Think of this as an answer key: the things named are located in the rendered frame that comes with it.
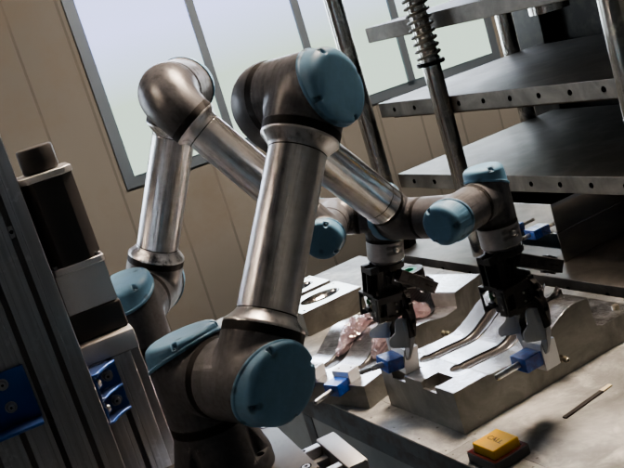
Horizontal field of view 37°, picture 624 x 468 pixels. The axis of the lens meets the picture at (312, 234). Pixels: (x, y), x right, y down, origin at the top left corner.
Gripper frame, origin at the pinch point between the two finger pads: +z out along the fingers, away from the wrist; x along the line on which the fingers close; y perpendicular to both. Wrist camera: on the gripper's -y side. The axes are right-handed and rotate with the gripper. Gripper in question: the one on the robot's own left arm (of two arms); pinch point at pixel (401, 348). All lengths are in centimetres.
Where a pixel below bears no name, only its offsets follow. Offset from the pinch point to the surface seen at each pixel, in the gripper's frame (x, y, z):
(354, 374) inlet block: -14.1, 3.7, 9.7
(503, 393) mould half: 19.7, -9.9, 6.1
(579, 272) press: -24, -75, 8
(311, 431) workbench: -46, 0, 38
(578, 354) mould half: 19.6, -30.2, 4.1
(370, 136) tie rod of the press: -113, -69, -20
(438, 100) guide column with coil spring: -74, -69, -35
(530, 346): 27.6, -10.2, -6.3
